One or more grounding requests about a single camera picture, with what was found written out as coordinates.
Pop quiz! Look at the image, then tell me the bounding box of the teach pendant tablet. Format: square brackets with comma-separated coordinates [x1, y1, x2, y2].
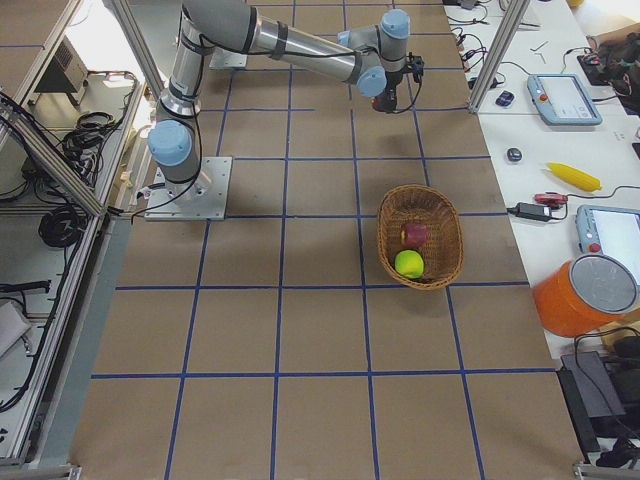
[527, 74, 602, 126]

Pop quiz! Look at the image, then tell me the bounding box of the orange cylinder container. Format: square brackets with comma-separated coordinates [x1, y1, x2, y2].
[533, 254, 639, 338]

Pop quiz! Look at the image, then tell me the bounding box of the wicker basket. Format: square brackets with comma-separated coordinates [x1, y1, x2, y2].
[377, 184, 464, 290]

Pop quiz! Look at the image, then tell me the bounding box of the aluminium frame post right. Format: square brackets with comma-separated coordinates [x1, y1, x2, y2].
[468, 0, 530, 114]

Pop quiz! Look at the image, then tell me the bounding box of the dark blue small object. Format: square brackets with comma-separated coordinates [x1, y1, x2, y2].
[495, 90, 515, 108]

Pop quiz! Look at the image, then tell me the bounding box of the small black round device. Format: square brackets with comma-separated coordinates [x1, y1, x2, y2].
[506, 147, 523, 163]

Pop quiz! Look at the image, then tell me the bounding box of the green apple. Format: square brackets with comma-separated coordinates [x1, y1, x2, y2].
[394, 249, 425, 280]

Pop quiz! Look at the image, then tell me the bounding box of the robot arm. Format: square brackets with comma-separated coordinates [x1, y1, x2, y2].
[148, 1, 424, 188]

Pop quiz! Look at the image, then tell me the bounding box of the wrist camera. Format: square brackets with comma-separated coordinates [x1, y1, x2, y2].
[406, 52, 425, 85]

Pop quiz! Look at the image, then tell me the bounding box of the dark red apple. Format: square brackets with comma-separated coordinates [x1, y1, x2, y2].
[371, 88, 397, 114]

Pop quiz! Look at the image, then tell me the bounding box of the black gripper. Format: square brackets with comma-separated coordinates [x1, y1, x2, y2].
[385, 71, 404, 91]

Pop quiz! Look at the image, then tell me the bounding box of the red small tool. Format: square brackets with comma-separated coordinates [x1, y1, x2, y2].
[533, 192, 568, 209]

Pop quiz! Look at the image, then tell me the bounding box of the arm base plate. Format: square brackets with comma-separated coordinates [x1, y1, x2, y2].
[144, 157, 233, 221]

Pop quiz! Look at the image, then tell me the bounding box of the black power adapter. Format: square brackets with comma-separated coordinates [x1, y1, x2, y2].
[507, 202, 554, 222]

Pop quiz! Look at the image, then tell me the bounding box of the yellow toy corn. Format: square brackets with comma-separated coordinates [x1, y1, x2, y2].
[546, 162, 602, 193]

